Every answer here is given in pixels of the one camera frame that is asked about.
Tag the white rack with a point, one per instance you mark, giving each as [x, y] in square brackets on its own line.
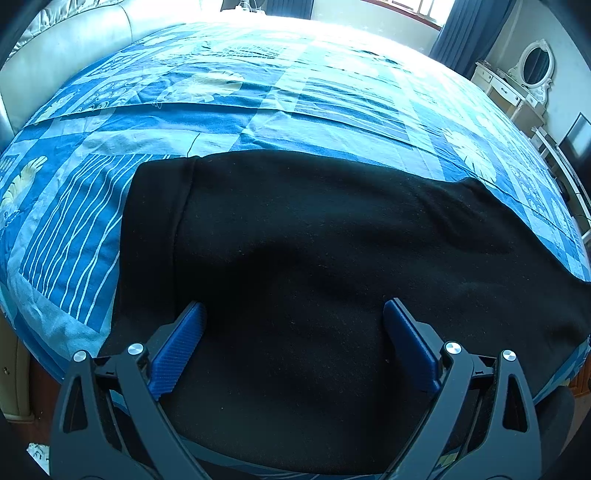
[561, 161]

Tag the window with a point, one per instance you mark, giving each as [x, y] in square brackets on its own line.
[429, 7]

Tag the white paper scrap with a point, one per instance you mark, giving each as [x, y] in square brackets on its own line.
[38, 454]

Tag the blue curtain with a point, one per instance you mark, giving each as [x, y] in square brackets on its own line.
[466, 32]
[291, 7]

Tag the cream bed frame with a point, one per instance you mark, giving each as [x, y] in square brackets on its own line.
[16, 369]

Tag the oval mirror white frame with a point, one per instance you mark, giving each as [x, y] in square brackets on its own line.
[536, 64]

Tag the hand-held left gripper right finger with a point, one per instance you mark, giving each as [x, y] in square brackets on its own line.
[408, 346]

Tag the blue patterned bed sheet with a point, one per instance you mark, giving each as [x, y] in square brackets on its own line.
[323, 92]

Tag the cream leather tufted headboard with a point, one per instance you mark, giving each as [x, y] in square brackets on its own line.
[69, 41]

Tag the black pants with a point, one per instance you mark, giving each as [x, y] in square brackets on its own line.
[300, 230]

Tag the dark framed panel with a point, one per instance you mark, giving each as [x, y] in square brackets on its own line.
[577, 136]

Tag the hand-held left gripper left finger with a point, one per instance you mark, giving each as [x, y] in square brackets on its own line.
[181, 345]

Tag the white dressing table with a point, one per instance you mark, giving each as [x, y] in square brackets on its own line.
[501, 87]

